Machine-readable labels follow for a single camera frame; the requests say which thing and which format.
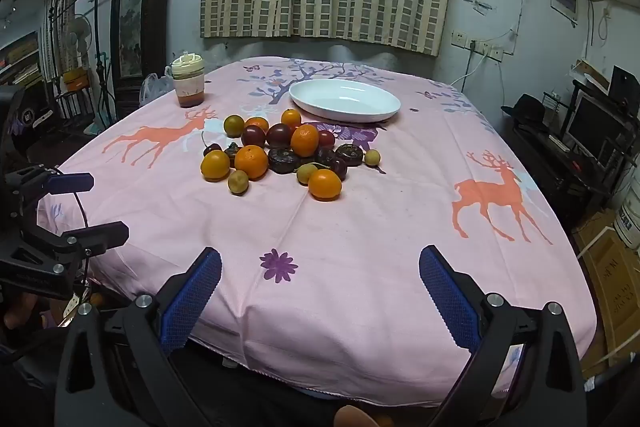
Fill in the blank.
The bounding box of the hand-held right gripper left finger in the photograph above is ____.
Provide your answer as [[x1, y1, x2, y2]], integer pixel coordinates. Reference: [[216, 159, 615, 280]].
[[54, 247, 223, 427]]

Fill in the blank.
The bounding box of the white plastic bucket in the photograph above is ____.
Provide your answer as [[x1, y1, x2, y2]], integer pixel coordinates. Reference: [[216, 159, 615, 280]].
[[612, 184, 640, 250]]

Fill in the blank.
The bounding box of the black metal coat rack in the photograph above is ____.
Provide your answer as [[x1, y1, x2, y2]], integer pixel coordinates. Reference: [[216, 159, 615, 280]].
[[90, 0, 117, 128]]

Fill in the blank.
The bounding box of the computer monitor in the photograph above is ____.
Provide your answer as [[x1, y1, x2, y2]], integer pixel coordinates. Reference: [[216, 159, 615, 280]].
[[562, 89, 638, 168]]

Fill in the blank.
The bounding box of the white oval plate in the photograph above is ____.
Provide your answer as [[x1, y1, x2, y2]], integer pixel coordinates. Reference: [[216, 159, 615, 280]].
[[288, 79, 402, 124]]

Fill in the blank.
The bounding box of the clear plastic bag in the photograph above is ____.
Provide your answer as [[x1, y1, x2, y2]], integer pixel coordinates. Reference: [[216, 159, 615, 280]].
[[139, 73, 176, 105]]

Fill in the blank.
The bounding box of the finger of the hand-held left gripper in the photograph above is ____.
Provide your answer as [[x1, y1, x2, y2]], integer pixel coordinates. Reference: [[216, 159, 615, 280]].
[[2, 166, 95, 212], [30, 221, 130, 268]]

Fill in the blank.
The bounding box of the pink deer print tablecloth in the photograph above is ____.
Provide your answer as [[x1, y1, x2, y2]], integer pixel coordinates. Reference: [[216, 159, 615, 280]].
[[37, 57, 598, 408]]

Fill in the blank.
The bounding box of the orange seat stool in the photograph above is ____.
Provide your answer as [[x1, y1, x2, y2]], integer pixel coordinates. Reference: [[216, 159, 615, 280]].
[[60, 68, 92, 118]]

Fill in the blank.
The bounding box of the white wall power strip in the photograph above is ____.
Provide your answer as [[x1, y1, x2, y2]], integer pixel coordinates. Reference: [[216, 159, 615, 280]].
[[470, 38, 504, 60]]

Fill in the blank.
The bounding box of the dark wood framed painting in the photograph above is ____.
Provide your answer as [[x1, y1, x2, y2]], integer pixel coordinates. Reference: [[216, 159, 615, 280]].
[[110, 0, 181, 108]]

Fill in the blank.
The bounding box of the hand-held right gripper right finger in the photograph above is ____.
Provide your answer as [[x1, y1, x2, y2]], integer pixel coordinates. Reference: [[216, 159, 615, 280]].
[[419, 245, 587, 427]]

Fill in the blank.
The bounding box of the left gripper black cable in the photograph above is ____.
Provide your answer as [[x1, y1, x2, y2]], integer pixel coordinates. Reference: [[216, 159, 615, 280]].
[[70, 191, 93, 288]]

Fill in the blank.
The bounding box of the dark purple plum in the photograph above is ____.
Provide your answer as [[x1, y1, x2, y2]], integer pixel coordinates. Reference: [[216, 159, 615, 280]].
[[241, 125, 267, 148], [265, 123, 294, 148]]

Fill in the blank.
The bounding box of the lidded drink cup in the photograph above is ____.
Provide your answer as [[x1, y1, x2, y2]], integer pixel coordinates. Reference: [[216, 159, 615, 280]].
[[166, 52, 207, 108]]

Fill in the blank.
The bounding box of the black computer desk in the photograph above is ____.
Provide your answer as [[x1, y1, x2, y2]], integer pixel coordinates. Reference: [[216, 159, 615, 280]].
[[505, 122, 626, 228]]

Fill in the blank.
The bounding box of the white standing fan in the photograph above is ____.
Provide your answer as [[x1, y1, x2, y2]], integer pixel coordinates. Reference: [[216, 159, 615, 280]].
[[64, 14, 93, 72]]

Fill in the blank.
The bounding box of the wall bookshelf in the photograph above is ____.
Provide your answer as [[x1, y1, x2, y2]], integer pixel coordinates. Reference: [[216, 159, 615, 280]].
[[0, 32, 43, 88]]

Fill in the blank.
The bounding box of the black speaker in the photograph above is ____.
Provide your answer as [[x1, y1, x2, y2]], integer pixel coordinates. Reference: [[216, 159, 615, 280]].
[[609, 66, 640, 100]]

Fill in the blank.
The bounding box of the white power cable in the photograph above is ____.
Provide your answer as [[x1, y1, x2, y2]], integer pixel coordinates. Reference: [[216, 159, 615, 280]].
[[447, 41, 490, 88]]

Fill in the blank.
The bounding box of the black hat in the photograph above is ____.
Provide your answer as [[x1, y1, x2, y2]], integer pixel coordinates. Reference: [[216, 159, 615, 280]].
[[501, 93, 548, 125]]

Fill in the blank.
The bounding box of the brown cardboard box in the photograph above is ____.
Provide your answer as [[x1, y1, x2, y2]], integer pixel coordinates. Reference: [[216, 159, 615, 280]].
[[575, 212, 640, 358]]

